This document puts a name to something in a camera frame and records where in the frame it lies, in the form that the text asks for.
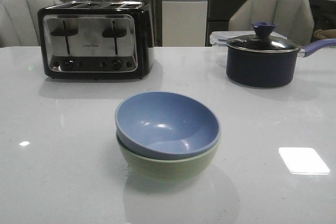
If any clear plastic container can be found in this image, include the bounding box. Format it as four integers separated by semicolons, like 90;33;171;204
209;30;286;68

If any black and chrome toaster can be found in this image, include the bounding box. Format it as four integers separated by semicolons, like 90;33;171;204
38;1;154;80

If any glass pot lid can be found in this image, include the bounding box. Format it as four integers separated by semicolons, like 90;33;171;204
226;22;300;53

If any beige armchair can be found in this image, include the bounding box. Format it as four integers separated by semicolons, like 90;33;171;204
228;0;314;46
1;0;61;48

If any beige armchair left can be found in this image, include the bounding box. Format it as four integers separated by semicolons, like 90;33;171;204
1;0;61;48

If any white refrigerator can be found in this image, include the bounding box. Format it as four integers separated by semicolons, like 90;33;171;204
162;0;208;47

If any dark blue saucepan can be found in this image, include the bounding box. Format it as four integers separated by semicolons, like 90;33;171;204
226;39;335;88

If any beige armchair right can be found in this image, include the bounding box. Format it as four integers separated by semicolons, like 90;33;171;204
228;0;314;46

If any blue bowl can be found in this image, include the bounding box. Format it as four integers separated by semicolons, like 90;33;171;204
115;91;221;160

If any green bowl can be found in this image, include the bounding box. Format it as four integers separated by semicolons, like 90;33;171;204
116;136;220;183

